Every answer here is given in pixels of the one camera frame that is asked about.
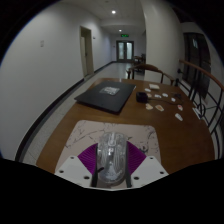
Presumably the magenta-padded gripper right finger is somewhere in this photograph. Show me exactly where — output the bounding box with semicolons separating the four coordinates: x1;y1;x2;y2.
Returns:
125;140;170;188

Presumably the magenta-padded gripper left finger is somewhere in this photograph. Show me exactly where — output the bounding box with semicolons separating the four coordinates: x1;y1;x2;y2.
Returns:
54;143;100;188

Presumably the transparent computer mouse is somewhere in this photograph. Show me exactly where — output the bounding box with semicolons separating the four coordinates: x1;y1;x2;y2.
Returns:
96;131;128;186

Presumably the marble print mouse pad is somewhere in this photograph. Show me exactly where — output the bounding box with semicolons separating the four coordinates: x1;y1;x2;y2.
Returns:
54;119;162;174

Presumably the small black box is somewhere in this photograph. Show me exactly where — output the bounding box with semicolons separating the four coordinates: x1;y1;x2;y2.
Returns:
135;91;149;103

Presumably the closed black laptop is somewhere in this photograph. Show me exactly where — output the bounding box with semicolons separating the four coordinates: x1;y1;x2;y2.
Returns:
73;80;137;114

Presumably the wooden armchair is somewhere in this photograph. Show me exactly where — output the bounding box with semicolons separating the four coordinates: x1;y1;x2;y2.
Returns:
126;63;176;87

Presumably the black railing with wooden handrail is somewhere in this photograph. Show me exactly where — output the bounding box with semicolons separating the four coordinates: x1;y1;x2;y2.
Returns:
175;59;224;151

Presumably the dark window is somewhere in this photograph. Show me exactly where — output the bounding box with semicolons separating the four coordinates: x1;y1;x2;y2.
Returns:
182;32;212;98

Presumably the white side door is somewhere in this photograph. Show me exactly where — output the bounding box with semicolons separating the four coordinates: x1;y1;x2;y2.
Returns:
79;25;95;78

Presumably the glass double door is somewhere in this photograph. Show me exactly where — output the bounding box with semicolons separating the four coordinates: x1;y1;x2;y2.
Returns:
115;40;135;63

